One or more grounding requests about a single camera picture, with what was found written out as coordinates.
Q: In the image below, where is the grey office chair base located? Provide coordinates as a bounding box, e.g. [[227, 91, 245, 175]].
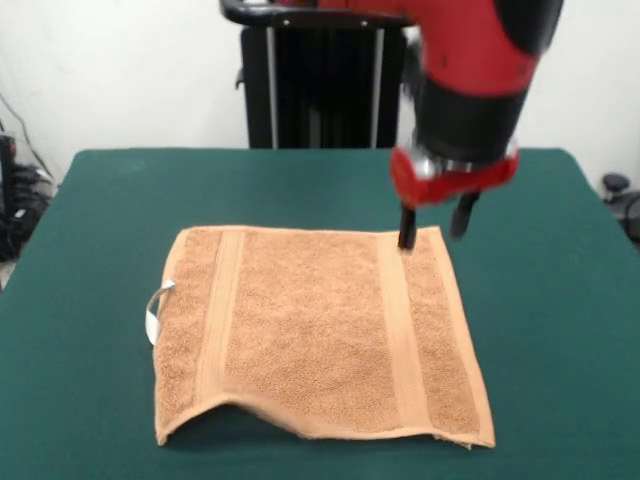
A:
[[601, 172, 640, 236]]

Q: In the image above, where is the orange terry towel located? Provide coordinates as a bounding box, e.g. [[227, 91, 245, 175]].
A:
[[144, 224, 497, 451]]

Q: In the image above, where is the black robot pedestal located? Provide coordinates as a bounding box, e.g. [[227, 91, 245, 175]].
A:
[[218, 0, 420, 150]]

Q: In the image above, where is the thin grey wall cable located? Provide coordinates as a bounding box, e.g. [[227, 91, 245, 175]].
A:
[[0, 92, 54, 184]]

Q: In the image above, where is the dark green table cloth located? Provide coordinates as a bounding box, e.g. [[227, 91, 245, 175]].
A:
[[0, 147, 640, 480]]

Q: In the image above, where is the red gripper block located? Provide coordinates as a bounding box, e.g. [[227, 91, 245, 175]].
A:
[[389, 146, 521, 252]]

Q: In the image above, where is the black equipment with cables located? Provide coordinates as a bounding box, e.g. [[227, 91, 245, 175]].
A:
[[0, 132, 56, 264]]

